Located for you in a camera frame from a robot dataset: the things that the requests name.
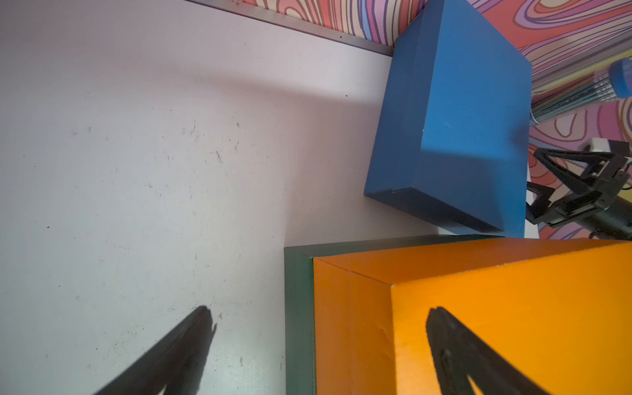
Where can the orange shoebox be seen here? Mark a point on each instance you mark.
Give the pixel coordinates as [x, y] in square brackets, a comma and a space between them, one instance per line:
[557, 310]

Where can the blue shoebox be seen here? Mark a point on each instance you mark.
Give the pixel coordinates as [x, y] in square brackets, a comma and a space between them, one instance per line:
[451, 146]

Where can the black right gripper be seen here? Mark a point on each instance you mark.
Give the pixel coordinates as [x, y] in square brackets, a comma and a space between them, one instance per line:
[595, 179]

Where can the clear pencil tube blue cap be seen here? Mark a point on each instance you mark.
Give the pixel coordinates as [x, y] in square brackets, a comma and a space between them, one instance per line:
[605, 85]

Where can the green shoebox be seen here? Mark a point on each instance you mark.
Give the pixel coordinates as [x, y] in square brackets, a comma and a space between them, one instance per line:
[301, 373]

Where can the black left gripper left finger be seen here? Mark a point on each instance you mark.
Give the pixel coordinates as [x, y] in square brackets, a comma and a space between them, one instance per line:
[175, 364]

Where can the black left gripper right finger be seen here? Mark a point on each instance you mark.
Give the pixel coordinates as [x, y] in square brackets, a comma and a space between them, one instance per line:
[462, 361]

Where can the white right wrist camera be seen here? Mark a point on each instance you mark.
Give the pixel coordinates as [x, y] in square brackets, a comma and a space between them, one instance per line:
[607, 145]

